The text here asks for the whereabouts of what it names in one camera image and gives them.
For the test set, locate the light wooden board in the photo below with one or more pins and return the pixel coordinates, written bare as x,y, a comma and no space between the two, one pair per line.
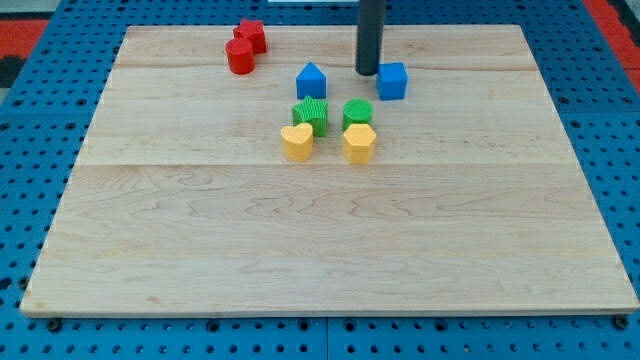
182,203

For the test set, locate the blue pentagon house block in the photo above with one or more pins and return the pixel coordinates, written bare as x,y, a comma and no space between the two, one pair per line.
312,82

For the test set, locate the blue cube block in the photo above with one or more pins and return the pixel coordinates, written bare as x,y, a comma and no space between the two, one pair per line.
391,81

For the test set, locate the yellow hexagon block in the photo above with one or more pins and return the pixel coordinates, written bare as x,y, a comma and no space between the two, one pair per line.
359,143

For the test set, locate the red cylinder block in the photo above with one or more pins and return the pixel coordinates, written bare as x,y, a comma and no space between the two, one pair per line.
240,56

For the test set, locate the yellow heart block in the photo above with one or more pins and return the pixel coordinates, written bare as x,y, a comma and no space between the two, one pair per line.
297,141

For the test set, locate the red star block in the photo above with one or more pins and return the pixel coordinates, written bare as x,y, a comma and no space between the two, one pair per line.
252,30

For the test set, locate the green cylinder block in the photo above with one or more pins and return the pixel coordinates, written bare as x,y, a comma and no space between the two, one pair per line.
356,111

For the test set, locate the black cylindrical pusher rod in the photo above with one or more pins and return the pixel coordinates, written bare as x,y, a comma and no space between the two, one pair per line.
370,27

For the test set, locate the green star block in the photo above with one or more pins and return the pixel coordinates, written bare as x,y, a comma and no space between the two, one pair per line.
312,111

